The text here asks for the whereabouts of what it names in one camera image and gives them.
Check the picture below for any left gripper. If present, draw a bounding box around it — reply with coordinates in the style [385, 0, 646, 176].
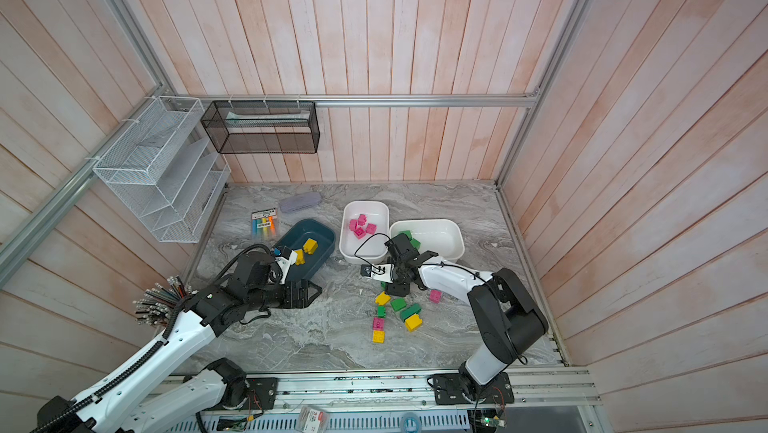
[247, 278, 323, 310]

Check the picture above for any yellow lego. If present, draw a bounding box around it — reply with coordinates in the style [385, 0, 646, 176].
[303, 238, 318, 255]
[404, 314, 423, 332]
[375, 292, 391, 306]
[372, 330, 386, 344]

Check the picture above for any yellow lego front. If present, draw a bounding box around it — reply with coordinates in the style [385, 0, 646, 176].
[303, 238, 318, 255]
[372, 330, 386, 344]

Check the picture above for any pink lego front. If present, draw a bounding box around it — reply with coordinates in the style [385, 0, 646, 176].
[372, 317, 385, 331]

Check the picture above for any pink lego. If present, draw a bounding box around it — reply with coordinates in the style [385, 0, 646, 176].
[429, 289, 442, 304]
[372, 317, 385, 331]

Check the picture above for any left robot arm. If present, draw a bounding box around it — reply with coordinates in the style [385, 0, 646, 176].
[36, 244, 322, 432]

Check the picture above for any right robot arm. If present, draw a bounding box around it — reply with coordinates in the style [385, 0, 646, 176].
[383, 233, 549, 405]

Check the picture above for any white bin middle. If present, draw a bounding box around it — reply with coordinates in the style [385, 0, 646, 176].
[339, 200, 389, 264]

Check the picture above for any white bin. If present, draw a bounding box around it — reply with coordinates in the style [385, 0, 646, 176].
[339, 200, 389, 264]
[389, 219, 465, 261]

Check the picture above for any green lego centre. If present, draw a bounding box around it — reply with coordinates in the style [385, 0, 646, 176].
[391, 297, 407, 312]

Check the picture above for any pink lego far right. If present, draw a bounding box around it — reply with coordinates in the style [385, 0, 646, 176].
[429, 289, 442, 304]

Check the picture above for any white bin right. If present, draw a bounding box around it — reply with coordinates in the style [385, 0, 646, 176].
[389, 219, 465, 261]

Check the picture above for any green long lego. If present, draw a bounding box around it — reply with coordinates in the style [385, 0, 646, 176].
[400, 303, 422, 322]

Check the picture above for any teal plastic bin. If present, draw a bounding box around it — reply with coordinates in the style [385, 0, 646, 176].
[272, 218, 337, 283]

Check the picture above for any rainbow colour card pack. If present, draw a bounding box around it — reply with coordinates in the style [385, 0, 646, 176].
[250, 208, 279, 241]

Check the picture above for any grey fabric pouch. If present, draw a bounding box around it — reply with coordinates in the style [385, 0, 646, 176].
[278, 191, 322, 214]

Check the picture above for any red pencil cup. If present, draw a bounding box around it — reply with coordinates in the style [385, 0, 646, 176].
[133, 276, 193, 327]

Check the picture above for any black mesh basket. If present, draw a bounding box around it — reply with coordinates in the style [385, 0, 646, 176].
[201, 99, 321, 154]

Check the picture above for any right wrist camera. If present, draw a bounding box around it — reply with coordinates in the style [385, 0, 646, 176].
[360, 264, 392, 282]

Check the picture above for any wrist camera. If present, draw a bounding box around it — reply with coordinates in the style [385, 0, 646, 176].
[360, 264, 392, 282]
[270, 247, 298, 284]

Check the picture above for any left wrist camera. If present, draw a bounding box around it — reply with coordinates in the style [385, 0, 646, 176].
[270, 247, 298, 284]

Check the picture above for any white wire mesh shelf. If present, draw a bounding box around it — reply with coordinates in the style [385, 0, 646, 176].
[94, 96, 231, 244]

